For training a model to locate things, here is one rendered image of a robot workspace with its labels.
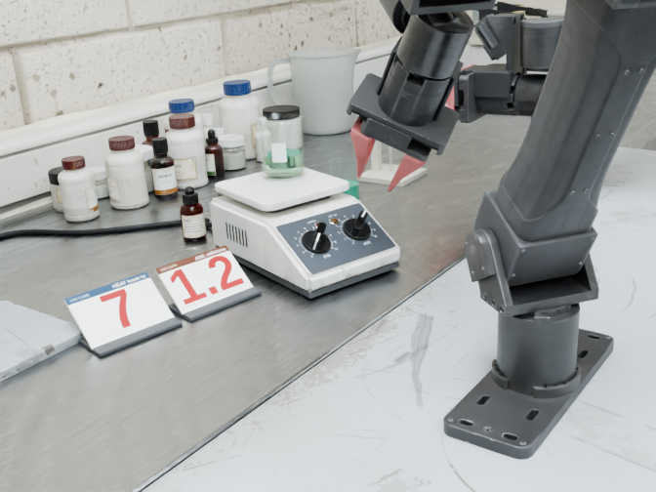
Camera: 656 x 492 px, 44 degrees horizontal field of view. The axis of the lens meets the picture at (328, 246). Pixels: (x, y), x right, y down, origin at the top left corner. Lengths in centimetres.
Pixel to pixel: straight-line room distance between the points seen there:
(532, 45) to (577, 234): 51
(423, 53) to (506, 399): 31
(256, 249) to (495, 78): 42
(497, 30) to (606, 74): 61
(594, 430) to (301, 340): 28
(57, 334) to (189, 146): 51
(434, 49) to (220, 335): 33
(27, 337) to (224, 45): 90
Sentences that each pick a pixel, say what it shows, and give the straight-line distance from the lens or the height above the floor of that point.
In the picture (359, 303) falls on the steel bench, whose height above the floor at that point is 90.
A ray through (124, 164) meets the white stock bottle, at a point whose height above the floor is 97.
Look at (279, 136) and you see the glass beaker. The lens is 94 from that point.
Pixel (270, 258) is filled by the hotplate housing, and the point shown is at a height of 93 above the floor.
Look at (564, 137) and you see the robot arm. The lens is 56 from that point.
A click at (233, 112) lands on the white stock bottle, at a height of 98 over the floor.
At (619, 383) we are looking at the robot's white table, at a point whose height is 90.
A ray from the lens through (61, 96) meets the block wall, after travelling 134.
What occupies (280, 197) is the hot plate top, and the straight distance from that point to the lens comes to 90.
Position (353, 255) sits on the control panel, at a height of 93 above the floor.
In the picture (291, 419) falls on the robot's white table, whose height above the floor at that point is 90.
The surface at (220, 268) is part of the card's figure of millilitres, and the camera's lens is 88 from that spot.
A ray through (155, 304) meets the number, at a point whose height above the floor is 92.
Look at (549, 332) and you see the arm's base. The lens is 64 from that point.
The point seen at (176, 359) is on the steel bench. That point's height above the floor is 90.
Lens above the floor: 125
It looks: 21 degrees down
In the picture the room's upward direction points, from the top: 3 degrees counter-clockwise
